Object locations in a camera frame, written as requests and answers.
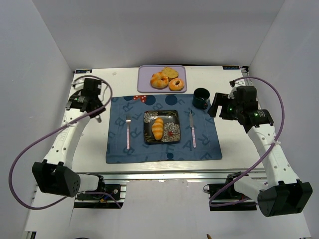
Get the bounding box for lavender bread tray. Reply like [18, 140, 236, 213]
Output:
[137, 65, 187, 94]

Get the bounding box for striped long bread roll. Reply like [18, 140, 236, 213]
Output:
[152, 118, 164, 140]

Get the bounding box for black floral square plate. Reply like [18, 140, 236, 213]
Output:
[144, 110, 181, 144]

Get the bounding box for blue letter-print placemat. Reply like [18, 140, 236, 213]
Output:
[106, 94, 222, 164]

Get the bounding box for fork with pink handle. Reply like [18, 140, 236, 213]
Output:
[126, 114, 131, 150]

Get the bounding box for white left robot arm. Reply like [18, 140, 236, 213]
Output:
[32, 78, 105, 197]

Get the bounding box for glazed orange donut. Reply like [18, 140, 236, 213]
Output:
[168, 78, 184, 91]

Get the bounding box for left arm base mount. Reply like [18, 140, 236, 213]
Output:
[74, 183, 126, 209]

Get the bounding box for aluminium table edge rail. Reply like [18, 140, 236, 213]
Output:
[47, 168, 267, 180]

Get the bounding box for striped round croissant bread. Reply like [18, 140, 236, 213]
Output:
[150, 72, 169, 89]

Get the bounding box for dark green mug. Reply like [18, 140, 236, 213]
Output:
[192, 88, 210, 110]

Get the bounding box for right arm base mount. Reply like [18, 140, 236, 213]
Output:
[203, 172, 257, 212]

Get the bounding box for metal serving tongs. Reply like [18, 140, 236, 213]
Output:
[95, 115, 102, 123]

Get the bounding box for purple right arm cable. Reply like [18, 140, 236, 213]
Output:
[208, 76, 285, 207]

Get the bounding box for brown sliced bread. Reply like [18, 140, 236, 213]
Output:
[161, 66, 179, 81]

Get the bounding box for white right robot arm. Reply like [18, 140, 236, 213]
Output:
[208, 86, 313, 217]

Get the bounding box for knife with pink handle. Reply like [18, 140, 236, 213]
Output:
[189, 111, 196, 148]

